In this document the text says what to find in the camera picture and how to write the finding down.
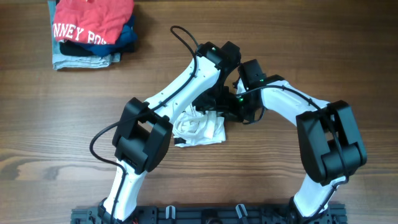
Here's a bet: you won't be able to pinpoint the white underwear black striped waistband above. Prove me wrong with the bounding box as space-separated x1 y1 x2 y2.
172 105 226 147

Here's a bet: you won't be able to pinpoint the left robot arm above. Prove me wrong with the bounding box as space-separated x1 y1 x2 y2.
98 42 241 223

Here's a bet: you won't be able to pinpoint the right black cable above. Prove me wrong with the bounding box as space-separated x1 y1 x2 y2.
233 84 351 220

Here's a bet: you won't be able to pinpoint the grey rail clip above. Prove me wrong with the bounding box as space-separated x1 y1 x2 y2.
165 205 176 220
235 203 248 219

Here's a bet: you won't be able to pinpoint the left black cable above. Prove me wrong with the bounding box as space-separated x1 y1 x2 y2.
89 25 200 224

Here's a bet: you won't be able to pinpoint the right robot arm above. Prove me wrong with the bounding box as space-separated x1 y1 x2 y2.
234 60 367 223

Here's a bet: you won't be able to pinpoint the red folded t-shirt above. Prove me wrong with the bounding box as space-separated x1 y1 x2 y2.
52 0 134 45

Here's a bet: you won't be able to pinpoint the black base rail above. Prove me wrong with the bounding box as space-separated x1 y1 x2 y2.
70 204 348 224

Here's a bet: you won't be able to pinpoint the left grey rail clip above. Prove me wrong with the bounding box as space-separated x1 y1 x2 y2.
165 205 176 220

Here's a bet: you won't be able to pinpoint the black cable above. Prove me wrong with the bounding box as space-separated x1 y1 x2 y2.
89 25 200 224
233 84 351 220

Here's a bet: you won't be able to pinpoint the navy blue folded garment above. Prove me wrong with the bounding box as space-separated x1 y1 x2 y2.
75 15 137 57

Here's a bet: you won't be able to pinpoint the black folded garment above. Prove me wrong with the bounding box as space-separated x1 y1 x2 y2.
59 40 136 57

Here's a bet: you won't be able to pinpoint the light grey folded jeans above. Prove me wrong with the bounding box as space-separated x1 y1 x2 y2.
48 1 121 70

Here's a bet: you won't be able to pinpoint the right grey rail clip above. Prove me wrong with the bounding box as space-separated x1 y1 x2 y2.
235 203 248 219

